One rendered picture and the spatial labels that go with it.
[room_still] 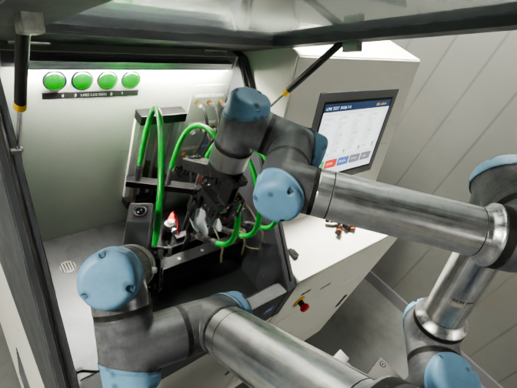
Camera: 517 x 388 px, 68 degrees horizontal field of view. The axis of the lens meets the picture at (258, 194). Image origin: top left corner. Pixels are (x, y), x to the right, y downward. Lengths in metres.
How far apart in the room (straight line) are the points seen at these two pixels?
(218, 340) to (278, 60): 0.83
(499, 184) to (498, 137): 1.60
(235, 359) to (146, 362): 0.13
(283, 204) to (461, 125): 1.89
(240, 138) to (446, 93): 1.80
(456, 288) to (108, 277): 0.66
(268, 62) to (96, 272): 0.84
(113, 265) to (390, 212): 0.38
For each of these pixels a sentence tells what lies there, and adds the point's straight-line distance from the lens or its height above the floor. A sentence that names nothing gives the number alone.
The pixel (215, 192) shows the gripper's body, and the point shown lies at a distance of 0.77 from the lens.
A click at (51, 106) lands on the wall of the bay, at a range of 1.05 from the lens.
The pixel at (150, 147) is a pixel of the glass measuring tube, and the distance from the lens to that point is 1.19.
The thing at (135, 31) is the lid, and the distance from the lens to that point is 0.85.
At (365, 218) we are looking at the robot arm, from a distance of 0.57.
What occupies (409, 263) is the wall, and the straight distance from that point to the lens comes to 2.73.
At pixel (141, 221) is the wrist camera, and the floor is 1.36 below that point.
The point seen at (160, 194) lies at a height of 1.36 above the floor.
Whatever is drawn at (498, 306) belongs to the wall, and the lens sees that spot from 2.69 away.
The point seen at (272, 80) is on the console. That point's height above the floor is 1.44.
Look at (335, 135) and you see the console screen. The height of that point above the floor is 1.30.
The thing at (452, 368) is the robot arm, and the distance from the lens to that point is 0.95.
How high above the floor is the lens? 1.87
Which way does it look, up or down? 38 degrees down
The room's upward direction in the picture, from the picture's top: 24 degrees clockwise
